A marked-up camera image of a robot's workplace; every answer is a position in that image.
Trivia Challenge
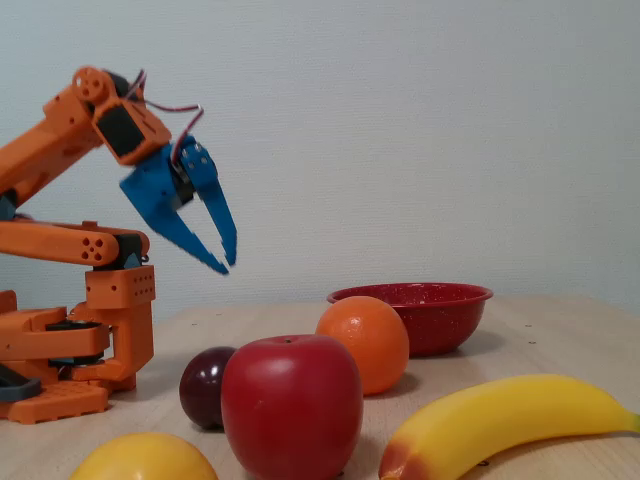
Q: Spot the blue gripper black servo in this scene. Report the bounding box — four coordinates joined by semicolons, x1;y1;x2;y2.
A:
119;141;239;276

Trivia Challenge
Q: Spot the yellow orange peach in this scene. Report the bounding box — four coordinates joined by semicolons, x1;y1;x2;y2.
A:
67;432;220;480

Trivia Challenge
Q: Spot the red speckled enamel bowl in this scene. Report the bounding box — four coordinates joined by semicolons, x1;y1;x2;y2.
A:
327;282;495;359

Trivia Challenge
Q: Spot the dark purple plum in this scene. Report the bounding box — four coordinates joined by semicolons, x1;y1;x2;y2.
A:
178;347;239;431

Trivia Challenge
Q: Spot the orange fruit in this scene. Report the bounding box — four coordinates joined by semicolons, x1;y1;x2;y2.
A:
315;295;410;397

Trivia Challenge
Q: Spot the red apple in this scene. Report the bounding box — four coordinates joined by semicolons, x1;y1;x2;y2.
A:
221;334;365;480

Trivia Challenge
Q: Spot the yellow banana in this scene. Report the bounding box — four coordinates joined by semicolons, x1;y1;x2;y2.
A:
378;373;640;480

